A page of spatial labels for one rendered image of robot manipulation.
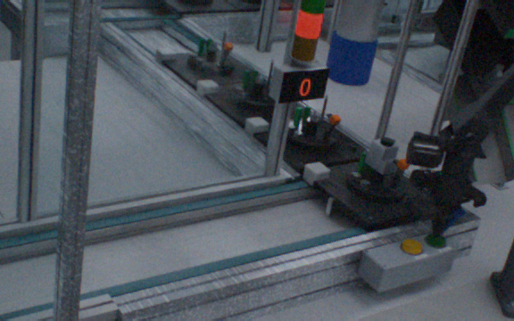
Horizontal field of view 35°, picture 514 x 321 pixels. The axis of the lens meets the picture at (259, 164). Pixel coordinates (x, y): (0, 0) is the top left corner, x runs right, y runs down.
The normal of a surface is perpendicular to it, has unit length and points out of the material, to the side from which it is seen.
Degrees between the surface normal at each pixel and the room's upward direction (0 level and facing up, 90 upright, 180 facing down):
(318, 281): 90
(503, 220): 0
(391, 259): 0
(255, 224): 0
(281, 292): 90
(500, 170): 45
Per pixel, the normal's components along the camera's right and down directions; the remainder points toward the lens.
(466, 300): 0.16, -0.88
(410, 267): 0.55, 0.46
